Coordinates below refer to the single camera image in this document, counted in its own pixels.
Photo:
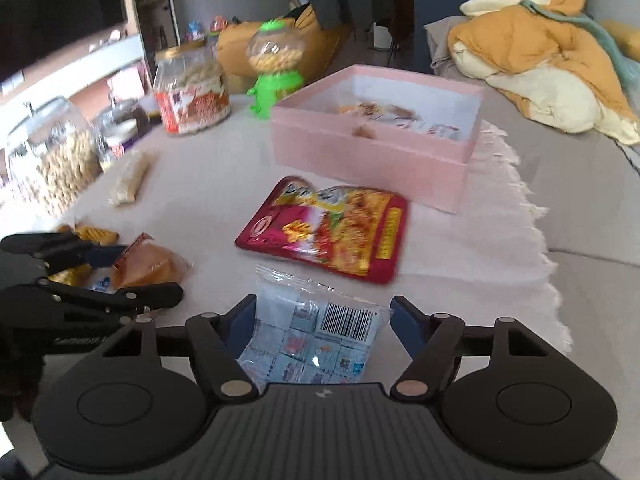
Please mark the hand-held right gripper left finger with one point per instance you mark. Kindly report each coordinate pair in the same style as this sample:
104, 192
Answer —
242, 325

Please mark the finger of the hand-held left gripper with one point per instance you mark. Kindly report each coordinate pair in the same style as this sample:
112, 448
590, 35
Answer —
150, 294
106, 256

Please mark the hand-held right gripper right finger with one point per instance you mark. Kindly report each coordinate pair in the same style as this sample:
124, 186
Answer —
405, 325

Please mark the yellow printed snack packet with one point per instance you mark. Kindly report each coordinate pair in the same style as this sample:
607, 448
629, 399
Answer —
95, 234

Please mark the clear packet with round pastry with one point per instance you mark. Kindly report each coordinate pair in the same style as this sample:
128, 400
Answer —
150, 265

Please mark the clear packet of blue candies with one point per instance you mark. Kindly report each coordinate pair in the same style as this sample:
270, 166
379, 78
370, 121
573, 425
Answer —
300, 330

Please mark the red snack packet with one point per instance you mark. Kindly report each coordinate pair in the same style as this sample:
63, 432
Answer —
330, 230

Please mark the pink cardboard box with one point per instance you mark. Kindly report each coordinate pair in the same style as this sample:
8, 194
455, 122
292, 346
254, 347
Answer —
370, 160

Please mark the white packet with red trim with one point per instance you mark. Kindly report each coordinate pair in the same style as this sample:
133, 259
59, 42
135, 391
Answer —
420, 126

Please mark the small orange snack packet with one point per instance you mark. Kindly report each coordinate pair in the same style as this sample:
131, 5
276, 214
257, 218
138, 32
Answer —
359, 108

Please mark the pale rice crisp bar packet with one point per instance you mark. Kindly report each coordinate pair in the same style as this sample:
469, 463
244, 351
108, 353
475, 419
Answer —
131, 180

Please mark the large glass jar of peanuts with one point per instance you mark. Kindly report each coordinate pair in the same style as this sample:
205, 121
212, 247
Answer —
60, 165

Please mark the small jar with purple lid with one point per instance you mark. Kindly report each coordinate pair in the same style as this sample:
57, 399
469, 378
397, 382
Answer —
122, 127

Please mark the white fringed tablecloth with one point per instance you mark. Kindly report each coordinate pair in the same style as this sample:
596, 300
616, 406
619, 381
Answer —
210, 170

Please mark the plastic jar with red label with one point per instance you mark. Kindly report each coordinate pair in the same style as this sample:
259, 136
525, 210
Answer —
192, 95

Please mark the white media console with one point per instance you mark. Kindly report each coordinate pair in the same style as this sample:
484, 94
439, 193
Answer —
75, 67

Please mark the small brown snack piece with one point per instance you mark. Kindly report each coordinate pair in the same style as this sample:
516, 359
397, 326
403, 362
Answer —
364, 132

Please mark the grey covered sofa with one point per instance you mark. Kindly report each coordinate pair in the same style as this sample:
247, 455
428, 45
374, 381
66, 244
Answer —
590, 200

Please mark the green gumball dispenser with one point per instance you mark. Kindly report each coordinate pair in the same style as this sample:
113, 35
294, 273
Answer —
275, 75

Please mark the colourful toy figures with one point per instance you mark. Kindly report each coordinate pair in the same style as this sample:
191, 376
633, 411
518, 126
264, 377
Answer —
207, 30

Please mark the black television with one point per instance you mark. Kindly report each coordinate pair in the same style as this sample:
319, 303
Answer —
50, 10

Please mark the yellow cushioned chair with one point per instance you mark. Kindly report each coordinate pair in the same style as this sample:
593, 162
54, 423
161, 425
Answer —
240, 40

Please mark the yellow and cream quilt pile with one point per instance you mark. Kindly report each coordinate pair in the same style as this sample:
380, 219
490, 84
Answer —
540, 55

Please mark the teal cloth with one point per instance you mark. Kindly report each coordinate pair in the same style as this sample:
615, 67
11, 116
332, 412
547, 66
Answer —
585, 25

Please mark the yellow pillow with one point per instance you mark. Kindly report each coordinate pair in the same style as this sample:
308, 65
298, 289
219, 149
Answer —
622, 37

